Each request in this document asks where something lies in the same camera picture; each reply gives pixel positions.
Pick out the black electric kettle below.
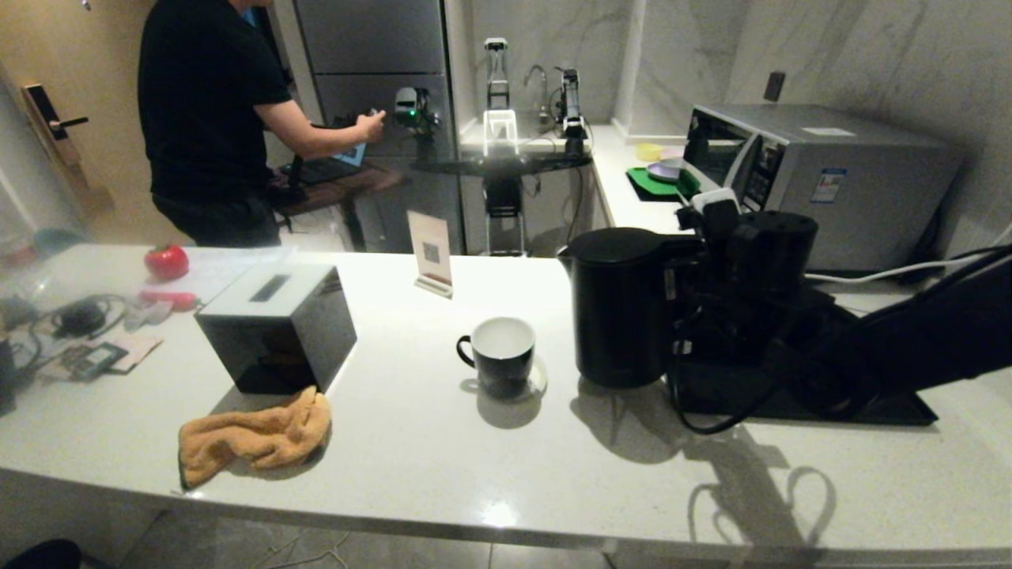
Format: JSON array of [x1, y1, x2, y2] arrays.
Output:
[[557, 228, 706, 390]]

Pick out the green mat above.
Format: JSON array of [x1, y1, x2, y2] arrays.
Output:
[[625, 166, 704, 205]]

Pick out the silver microwave oven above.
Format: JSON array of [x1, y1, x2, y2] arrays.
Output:
[[684, 103, 961, 273]]

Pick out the black serving tray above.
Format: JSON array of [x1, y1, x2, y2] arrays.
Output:
[[668, 348, 939, 428]]

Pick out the black round tabletop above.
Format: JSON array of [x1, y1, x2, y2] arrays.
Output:
[[411, 150, 594, 179]]

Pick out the chrome faucet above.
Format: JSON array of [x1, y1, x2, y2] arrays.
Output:
[[522, 63, 552, 127]]

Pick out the black mug white inside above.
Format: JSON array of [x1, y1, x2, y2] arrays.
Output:
[[456, 318, 536, 398]]

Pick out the QR code table sign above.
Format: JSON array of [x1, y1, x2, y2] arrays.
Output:
[[407, 212, 455, 301]]

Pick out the black device green light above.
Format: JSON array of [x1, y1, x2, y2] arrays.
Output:
[[394, 87, 440, 139]]

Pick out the small wooden table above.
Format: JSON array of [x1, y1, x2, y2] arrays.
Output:
[[265, 164, 404, 254]]

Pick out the grey refrigerator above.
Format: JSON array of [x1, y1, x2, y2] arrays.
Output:
[[293, 0, 467, 255]]

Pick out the open laptop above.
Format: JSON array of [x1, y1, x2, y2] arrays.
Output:
[[281, 119, 372, 187]]

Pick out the black tissue box white lid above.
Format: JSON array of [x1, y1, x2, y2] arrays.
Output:
[[194, 263, 358, 396]]

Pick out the orange cloth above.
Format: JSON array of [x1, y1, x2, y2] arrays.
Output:
[[178, 386, 333, 491]]

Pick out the man in black shirt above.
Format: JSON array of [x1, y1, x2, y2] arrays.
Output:
[[137, 0, 388, 247]]

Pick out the red chili pepper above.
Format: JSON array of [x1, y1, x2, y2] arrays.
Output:
[[139, 290, 200, 312]]

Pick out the red tomato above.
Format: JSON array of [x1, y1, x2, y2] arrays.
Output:
[[144, 244, 191, 282]]

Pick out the crumpled white wrapper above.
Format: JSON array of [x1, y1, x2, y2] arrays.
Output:
[[123, 302, 175, 333]]

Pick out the dark green sachet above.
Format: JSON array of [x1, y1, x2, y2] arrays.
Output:
[[60, 344, 130, 382]]

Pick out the black computer mouse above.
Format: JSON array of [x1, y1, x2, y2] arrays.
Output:
[[55, 304, 108, 339]]

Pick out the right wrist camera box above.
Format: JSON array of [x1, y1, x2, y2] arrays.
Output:
[[690, 188, 742, 246]]

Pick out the thick white power cable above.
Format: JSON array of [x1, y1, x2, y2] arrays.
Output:
[[805, 257, 969, 285]]

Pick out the black table pedestal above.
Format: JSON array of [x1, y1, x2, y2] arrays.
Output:
[[482, 175, 527, 258]]

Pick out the white glowing frame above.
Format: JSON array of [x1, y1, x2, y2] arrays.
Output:
[[482, 109, 519, 157]]

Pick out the black door lock handle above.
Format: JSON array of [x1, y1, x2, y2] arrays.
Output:
[[22, 83, 89, 147]]

